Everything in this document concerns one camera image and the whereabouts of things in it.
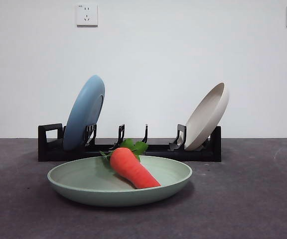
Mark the orange carrot with green leaves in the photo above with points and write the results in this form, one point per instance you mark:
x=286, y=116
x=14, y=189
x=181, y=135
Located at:
x=133, y=169

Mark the beige plate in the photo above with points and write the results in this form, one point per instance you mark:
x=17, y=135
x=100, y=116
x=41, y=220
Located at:
x=204, y=123

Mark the blue plate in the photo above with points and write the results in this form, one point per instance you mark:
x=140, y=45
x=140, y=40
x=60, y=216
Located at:
x=82, y=112

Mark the green plate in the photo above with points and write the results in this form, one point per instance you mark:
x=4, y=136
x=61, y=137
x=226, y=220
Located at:
x=83, y=184

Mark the black plate rack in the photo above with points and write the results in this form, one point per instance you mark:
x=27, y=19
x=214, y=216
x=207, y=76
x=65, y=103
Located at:
x=42, y=142

